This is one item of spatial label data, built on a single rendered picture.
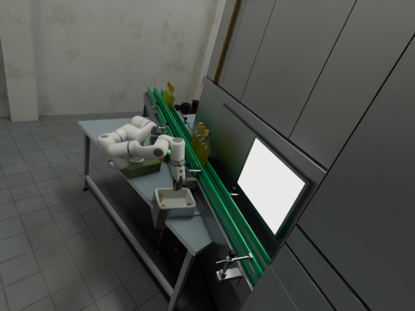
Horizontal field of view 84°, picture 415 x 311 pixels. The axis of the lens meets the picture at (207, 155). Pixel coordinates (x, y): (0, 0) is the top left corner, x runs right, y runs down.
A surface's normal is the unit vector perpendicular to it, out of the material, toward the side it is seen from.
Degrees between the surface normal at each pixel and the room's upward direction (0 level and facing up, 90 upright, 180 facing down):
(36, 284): 0
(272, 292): 90
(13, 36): 90
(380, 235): 90
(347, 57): 90
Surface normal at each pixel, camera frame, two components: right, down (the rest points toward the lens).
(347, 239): -0.90, -0.05
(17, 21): 0.68, 0.51
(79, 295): 0.27, -0.85
